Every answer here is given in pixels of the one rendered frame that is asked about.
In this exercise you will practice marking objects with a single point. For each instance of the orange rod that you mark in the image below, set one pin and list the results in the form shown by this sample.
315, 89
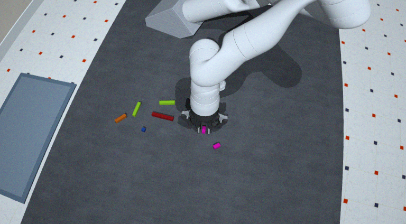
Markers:
120, 118

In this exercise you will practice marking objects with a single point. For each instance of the lime green rod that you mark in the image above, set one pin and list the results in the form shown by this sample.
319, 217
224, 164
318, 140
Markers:
167, 102
136, 109

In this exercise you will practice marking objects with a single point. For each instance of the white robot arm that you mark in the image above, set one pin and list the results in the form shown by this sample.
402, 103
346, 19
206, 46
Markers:
210, 65

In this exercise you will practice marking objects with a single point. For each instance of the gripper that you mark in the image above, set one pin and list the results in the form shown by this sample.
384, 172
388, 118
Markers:
192, 118

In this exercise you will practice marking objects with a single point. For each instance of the red rod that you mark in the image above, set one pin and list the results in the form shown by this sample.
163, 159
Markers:
162, 116

